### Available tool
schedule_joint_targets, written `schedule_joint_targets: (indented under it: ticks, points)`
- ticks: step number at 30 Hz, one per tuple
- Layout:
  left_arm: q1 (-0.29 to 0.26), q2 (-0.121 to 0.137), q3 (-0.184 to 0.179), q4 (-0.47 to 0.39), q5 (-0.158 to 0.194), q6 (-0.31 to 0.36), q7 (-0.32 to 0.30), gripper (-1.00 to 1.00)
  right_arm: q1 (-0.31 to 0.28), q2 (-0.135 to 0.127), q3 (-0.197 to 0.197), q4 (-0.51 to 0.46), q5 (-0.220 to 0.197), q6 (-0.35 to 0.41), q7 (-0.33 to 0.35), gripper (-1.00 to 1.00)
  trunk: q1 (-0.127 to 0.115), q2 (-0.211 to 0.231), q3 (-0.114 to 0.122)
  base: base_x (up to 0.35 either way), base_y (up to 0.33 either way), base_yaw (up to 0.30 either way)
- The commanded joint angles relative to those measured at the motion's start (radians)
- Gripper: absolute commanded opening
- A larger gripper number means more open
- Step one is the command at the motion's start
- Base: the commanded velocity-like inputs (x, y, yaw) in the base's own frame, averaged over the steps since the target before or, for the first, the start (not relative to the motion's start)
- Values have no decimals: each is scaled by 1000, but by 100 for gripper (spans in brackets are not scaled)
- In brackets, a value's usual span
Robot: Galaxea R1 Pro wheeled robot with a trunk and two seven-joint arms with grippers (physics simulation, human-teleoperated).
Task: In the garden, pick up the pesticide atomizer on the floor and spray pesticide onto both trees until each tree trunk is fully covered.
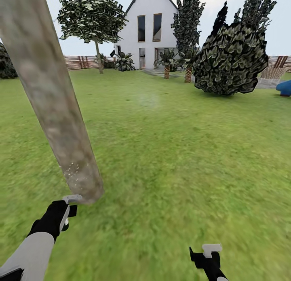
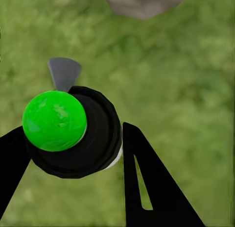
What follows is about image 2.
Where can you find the pesticide atomizer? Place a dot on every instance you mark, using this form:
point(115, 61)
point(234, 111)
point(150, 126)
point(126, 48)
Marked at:
point(73, 131)

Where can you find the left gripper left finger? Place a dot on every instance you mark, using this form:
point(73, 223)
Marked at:
point(14, 160)

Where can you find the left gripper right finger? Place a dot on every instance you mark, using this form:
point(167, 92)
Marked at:
point(170, 206)

